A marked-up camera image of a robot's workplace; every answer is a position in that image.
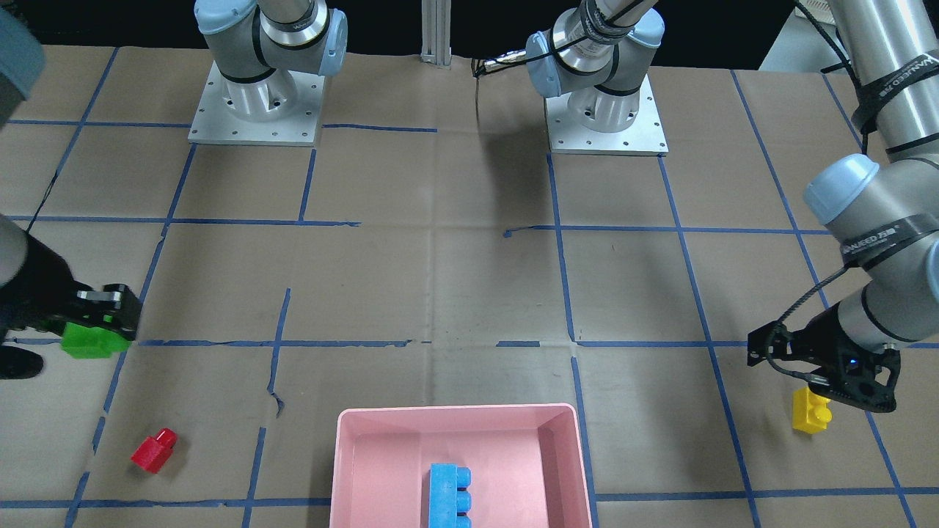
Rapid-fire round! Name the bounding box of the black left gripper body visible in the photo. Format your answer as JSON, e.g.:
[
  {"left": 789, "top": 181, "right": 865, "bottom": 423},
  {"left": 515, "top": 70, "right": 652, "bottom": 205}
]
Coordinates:
[{"left": 747, "top": 305, "right": 901, "bottom": 411}]

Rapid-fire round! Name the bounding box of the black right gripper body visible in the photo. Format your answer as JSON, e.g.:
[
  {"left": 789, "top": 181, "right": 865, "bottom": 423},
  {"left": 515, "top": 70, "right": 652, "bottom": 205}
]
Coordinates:
[{"left": 1, "top": 235, "right": 75, "bottom": 380}]

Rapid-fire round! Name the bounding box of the green toy block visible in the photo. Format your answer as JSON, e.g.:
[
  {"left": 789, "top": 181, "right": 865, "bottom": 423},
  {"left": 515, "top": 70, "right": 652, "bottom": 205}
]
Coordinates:
[{"left": 60, "top": 315, "right": 137, "bottom": 359}]

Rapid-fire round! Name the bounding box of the blue toy block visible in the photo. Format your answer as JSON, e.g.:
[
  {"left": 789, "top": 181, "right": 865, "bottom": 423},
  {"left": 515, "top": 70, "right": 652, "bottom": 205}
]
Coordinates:
[{"left": 427, "top": 463, "right": 472, "bottom": 527}]

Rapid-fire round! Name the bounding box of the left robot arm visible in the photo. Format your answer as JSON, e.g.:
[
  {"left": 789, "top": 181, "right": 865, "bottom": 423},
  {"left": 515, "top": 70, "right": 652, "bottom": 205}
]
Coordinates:
[{"left": 525, "top": 1, "right": 938, "bottom": 412}]

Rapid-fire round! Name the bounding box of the pink plastic box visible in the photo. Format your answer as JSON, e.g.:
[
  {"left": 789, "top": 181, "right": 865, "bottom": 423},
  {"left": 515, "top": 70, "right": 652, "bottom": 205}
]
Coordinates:
[{"left": 329, "top": 403, "right": 593, "bottom": 527}]

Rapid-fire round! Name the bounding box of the yellow toy block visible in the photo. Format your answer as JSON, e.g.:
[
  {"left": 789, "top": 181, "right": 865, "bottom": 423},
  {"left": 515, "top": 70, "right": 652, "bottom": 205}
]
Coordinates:
[{"left": 791, "top": 387, "right": 833, "bottom": 435}]

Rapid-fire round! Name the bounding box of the red toy block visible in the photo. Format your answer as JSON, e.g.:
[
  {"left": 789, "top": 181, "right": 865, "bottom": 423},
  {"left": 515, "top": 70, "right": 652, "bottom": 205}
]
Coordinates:
[{"left": 131, "top": 428, "right": 178, "bottom": 474}]

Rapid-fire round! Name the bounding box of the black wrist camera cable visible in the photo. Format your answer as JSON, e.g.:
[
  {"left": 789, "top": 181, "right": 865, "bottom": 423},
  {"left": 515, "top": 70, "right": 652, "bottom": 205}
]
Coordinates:
[{"left": 763, "top": 264, "right": 848, "bottom": 378}]

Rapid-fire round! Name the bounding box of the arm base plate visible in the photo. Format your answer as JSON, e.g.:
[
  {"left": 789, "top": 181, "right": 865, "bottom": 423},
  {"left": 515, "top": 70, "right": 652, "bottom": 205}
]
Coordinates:
[
  {"left": 544, "top": 77, "right": 670, "bottom": 156},
  {"left": 188, "top": 65, "right": 326, "bottom": 147}
]

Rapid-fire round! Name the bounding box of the aluminium frame post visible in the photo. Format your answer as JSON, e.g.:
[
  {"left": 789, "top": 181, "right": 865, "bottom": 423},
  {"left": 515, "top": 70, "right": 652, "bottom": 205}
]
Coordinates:
[{"left": 420, "top": 0, "right": 452, "bottom": 70}]

